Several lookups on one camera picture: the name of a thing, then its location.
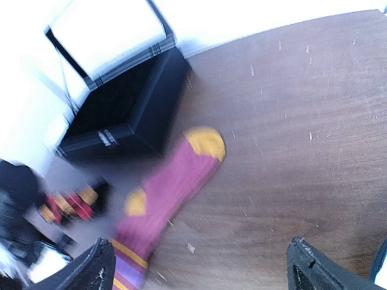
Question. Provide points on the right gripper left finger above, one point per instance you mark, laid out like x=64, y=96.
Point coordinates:
x=93, y=269

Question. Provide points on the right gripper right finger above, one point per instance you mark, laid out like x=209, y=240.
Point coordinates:
x=308, y=268

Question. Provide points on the black red orange argyle sock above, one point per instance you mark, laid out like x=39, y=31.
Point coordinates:
x=84, y=204

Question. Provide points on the maroon purple striped sock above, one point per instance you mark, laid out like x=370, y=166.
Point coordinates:
x=150, y=207

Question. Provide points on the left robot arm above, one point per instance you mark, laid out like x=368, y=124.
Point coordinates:
x=21, y=241

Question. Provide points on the black display box with lid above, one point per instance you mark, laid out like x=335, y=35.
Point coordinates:
x=123, y=78

